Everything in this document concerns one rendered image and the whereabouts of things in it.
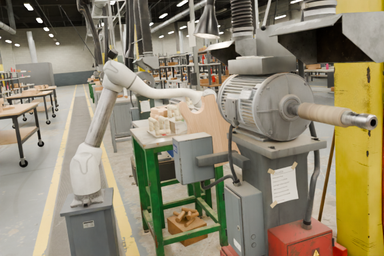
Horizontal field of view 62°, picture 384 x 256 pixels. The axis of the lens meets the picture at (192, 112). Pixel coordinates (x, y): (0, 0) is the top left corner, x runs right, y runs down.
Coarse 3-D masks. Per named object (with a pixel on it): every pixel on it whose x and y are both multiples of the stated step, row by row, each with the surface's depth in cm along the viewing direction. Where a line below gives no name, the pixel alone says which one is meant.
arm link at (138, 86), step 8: (136, 80) 187; (128, 88) 188; (136, 88) 188; (144, 88) 190; (152, 88) 194; (184, 88) 201; (144, 96) 194; (152, 96) 193; (160, 96) 195; (168, 96) 196; (176, 96) 199; (184, 96) 201; (192, 96) 201; (200, 96) 201; (216, 96) 205; (200, 104) 201
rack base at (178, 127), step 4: (172, 120) 241; (164, 124) 256; (172, 124) 236; (176, 124) 231; (180, 124) 232; (184, 124) 233; (172, 128) 237; (176, 128) 231; (180, 128) 232; (184, 128) 234; (176, 132) 232; (180, 132) 233; (184, 132) 234
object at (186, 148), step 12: (204, 132) 148; (180, 144) 136; (192, 144) 137; (204, 144) 139; (180, 156) 136; (192, 156) 138; (180, 168) 137; (192, 168) 139; (204, 168) 141; (180, 180) 140; (192, 180) 139; (204, 180) 141
